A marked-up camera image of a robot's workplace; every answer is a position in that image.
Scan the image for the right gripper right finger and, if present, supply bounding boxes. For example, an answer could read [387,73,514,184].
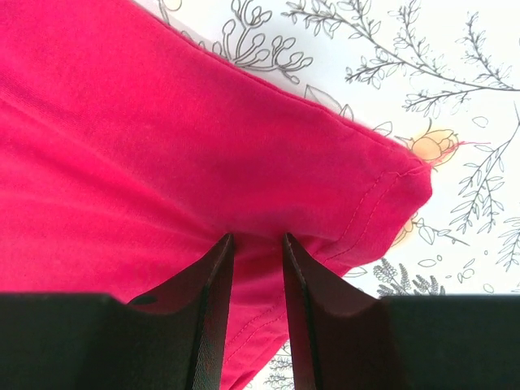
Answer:
[283,234,384,389]

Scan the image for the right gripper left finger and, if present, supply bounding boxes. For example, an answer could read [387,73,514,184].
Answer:
[128,234,235,389]

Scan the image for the magenta t shirt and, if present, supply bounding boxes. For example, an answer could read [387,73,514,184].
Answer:
[0,0,491,390]

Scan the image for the floral table mat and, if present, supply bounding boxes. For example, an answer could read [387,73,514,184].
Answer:
[133,0,520,390]

